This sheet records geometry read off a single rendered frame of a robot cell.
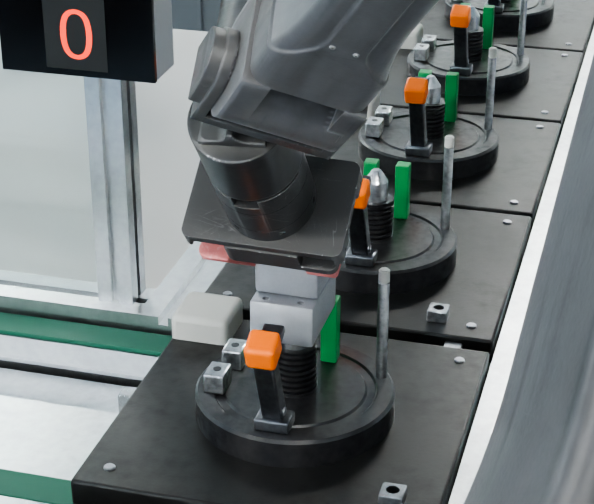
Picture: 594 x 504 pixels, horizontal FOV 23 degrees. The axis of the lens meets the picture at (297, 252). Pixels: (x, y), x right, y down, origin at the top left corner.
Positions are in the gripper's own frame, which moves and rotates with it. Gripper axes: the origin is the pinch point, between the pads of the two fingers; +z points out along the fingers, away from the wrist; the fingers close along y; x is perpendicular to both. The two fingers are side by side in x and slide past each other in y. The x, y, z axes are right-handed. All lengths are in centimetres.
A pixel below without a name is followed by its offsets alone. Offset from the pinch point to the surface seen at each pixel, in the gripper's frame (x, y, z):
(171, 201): -26, 29, 54
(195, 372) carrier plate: 5.7, 8.2, 11.2
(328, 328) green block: 1.9, -1.6, 7.8
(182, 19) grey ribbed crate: -110, 74, 155
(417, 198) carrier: -21.2, -1.5, 34.2
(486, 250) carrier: -14.3, -9.4, 28.0
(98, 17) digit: -14.8, 17.3, -3.4
